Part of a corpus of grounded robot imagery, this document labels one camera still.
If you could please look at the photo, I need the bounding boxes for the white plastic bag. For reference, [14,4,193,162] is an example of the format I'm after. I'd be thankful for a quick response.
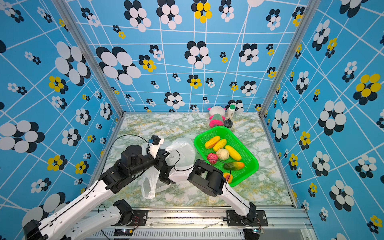
[140,138,196,200]

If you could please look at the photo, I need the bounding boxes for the red round fruit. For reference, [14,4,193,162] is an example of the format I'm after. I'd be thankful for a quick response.
[207,153,219,165]

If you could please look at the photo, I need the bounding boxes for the yellow corn-like fruit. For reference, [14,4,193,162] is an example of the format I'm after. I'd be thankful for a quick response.
[213,139,227,152]

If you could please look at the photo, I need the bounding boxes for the beige round fruit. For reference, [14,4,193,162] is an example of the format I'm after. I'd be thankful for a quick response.
[216,149,230,161]

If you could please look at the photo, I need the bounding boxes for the orange peach fruit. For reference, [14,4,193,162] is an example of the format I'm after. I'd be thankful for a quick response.
[223,173,234,184]

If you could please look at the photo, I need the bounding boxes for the long yellow fruit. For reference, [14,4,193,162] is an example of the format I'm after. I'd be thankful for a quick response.
[225,145,242,161]

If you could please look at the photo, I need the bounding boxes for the green fruit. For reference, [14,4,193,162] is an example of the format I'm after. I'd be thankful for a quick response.
[223,161,245,171]

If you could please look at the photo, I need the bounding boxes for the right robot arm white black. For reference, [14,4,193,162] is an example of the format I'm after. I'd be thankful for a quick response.
[159,160,257,225]

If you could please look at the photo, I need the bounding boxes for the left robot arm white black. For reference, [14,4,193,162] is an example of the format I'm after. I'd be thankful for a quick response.
[23,144,170,240]

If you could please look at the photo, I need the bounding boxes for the green plastic basket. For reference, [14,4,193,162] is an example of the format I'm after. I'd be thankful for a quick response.
[194,126,259,187]

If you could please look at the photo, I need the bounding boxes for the pink white plush toy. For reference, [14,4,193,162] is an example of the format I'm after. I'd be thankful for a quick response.
[208,106,226,128]

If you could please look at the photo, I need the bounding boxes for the jar with black lid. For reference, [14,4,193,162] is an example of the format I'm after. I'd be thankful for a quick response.
[224,119,233,129]

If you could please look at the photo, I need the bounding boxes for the white bottle green cap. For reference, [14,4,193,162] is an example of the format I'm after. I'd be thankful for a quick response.
[227,104,236,119]

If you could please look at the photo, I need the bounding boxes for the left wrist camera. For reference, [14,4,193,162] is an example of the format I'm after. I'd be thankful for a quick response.
[149,135,164,146]

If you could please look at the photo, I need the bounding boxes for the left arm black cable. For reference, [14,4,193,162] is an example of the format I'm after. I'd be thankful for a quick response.
[29,134,151,240]

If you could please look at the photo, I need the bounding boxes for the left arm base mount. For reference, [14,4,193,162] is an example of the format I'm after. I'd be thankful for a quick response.
[114,209,149,227]

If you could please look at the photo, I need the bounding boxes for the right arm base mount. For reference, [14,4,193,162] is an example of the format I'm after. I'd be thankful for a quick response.
[225,210,269,227]

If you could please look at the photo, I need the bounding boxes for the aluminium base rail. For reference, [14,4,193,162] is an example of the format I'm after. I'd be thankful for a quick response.
[55,206,319,240]

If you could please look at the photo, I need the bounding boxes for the left aluminium frame post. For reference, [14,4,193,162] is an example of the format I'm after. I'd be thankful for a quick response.
[52,1,124,118]

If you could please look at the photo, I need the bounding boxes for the aluminium frame post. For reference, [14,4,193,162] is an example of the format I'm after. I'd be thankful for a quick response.
[260,0,321,118]
[52,1,124,118]

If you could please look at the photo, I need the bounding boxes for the right aluminium frame post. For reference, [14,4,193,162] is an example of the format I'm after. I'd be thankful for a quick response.
[260,0,321,118]

